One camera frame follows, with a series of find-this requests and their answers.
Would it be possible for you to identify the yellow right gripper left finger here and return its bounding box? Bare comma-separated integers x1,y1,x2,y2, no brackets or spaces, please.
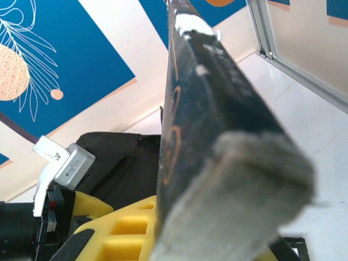
50,195,159,261

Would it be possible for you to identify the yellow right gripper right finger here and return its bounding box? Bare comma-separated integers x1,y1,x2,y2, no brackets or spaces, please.
268,235,310,261

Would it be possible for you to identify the black backpack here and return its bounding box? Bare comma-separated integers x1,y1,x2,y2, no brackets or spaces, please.
73,132,164,210

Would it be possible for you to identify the black book with orange print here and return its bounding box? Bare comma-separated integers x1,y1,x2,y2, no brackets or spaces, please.
151,0,318,261

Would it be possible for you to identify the blue poster white flower outline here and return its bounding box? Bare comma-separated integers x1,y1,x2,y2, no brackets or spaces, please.
0,152,13,167

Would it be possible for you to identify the blue poster large peach circle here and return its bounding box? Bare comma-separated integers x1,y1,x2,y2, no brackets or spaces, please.
0,0,136,136

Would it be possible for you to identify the blue poster fern orange circle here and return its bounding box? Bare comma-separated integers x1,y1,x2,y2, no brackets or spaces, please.
140,0,247,49

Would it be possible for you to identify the blue poster orange circle flower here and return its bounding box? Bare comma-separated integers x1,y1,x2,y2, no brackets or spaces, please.
326,0,348,21

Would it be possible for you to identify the grey metal bracket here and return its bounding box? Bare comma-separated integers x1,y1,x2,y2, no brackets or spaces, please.
32,135,96,218

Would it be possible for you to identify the aluminium side rail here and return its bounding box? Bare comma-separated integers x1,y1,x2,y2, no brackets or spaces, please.
259,51,348,109

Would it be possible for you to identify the aluminium corner post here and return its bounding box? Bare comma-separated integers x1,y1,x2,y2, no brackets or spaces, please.
246,0,281,59

